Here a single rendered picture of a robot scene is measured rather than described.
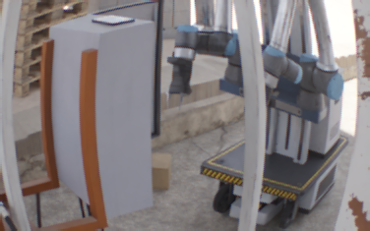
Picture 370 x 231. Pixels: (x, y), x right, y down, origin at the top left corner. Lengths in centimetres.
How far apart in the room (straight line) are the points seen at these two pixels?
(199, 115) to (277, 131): 111
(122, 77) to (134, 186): 34
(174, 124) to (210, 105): 30
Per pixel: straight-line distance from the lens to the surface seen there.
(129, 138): 172
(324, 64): 243
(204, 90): 409
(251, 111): 197
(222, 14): 254
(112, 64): 161
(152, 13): 224
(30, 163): 333
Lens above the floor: 158
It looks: 21 degrees down
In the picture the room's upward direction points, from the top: 1 degrees clockwise
